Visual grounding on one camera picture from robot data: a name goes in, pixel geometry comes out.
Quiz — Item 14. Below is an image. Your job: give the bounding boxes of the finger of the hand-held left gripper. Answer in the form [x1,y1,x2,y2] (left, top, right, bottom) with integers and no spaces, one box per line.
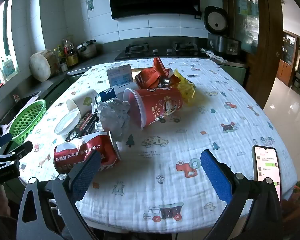
[0,133,12,148]
[9,141,33,159]

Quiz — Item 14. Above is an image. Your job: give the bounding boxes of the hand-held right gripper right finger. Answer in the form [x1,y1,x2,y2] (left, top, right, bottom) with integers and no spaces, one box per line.
[200,149,283,240]

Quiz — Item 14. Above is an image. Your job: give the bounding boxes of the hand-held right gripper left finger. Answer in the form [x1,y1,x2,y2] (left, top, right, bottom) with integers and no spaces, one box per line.
[16,150,102,240]

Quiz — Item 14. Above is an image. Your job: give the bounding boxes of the green plastic basket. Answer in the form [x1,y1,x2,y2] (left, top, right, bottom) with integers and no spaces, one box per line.
[9,99,47,144]

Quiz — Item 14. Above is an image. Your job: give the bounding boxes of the black cigarette packet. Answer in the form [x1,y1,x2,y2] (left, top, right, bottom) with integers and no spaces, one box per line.
[65,112,103,142]

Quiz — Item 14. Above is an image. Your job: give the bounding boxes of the clear plastic lid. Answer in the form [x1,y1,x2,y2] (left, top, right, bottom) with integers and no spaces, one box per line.
[54,109,81,135]

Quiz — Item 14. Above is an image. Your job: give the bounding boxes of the yellow plastic wrapper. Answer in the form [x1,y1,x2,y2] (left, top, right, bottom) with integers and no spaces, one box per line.
[174,69,197,105]

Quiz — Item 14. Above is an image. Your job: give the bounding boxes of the red printed plastic cup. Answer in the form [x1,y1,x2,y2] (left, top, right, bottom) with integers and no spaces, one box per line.
[123,87,184,130]

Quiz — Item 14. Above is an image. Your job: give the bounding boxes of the crushed red drink can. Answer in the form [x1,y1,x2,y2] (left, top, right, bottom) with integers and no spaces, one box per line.
[53,132,122,174]

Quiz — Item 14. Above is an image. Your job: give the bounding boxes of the black smartphone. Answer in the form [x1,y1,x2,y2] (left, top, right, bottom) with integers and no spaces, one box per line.
[252,145,282,205]

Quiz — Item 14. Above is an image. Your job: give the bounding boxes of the person's dark clothing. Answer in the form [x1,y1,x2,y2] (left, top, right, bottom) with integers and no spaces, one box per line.
[0,211,19,240]

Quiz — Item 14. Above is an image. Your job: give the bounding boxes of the crumpled grey foil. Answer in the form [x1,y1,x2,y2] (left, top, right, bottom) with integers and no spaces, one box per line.
[91,99,132,142]

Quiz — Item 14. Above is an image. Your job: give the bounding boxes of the printed white tablecloth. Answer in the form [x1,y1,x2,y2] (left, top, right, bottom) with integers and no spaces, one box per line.
[17,57,299,233]

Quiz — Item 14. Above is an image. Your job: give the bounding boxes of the white detergent bottle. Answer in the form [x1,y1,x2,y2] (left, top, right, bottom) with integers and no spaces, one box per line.
[0,55,18,80]

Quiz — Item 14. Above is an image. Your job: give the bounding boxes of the white paper cup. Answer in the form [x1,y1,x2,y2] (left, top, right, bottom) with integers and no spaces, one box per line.
[66,89,99,114]

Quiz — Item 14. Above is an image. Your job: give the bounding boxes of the round wooden chopping block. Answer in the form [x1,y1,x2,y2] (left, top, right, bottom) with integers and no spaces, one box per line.
[29,49,59,82]

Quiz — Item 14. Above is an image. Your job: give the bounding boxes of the white bottle with blue label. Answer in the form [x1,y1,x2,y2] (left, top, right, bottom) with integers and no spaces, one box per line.
[94,82,140,105]

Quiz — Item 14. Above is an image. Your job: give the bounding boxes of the dark sauce bottle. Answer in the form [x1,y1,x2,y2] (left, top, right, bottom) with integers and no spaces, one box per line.
[55,45,65,65]

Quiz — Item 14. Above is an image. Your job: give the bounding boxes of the group of condiment bottles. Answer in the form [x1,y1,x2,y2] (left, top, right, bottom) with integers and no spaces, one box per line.
[64,39,79,67]

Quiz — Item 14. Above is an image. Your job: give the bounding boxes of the white and blue milk carton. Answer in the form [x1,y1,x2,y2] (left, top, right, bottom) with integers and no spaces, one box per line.
[106,64,133,87]

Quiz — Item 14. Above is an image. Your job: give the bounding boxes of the steel cooking pot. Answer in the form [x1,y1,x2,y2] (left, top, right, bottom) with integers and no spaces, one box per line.
[76,39,97,59]

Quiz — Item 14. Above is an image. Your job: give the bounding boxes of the white crumpled rag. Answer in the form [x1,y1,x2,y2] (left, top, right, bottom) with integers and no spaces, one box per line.
[201,48,228,64]

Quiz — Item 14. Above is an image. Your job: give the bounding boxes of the black rice cooker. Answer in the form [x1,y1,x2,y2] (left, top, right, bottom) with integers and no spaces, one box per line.
[204,6,241,57]

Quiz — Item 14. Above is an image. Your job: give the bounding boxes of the black gas stove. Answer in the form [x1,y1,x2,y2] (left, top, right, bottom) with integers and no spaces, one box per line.
[114,42,208,61]

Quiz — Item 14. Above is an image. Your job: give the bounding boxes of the wooden cabinet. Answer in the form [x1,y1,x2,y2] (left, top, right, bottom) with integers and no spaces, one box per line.
[276,30,300,85]

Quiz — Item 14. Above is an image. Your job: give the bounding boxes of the brown wooden door frame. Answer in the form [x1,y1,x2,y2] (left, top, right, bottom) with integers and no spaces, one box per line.
[255,0,284,108]

